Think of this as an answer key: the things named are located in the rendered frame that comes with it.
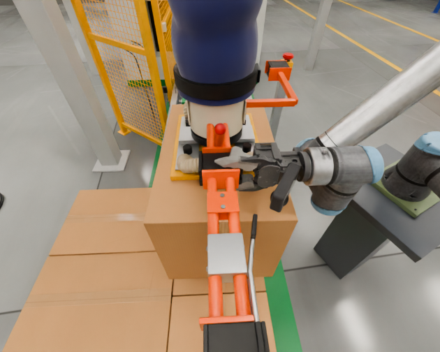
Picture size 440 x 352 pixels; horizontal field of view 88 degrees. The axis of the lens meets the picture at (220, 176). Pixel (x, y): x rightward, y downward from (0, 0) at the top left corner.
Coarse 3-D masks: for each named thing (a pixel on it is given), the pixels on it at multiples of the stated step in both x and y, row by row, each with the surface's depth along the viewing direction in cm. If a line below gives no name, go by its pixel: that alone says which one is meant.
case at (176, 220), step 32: (256, 128) 86; (160, 160) 74; (160, 192) 65; (192, 192) 65; (256, 192) 64; (160, 224) 58; (192, 224) 58; (224, 224) 59; (288, 224) 59; (160, 256) 72; (192, 256) 72; (256, 256) 73
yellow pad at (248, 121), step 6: (246, 120) 86; (252, 120) 87; (252, 126) 84; (234, 144) 77; (240, 144) 76; (246, 144) 72; (252, 144) 76; (246, 150) 72; (252, 150) 74; (252, 174) 67
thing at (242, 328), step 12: (204, 324) 30; (216, 324) 30; (228, 324) 30; (240, 324) 30; (252, 324) 30; (204, 336) 29; (216, 336) 29; (228, 336) 29; (240, 336) 29; (252, 336) 29; (204, 348) 28; (216, 348) 28; (228, 348) 28; (240, 348) 28; (252, 348) 28
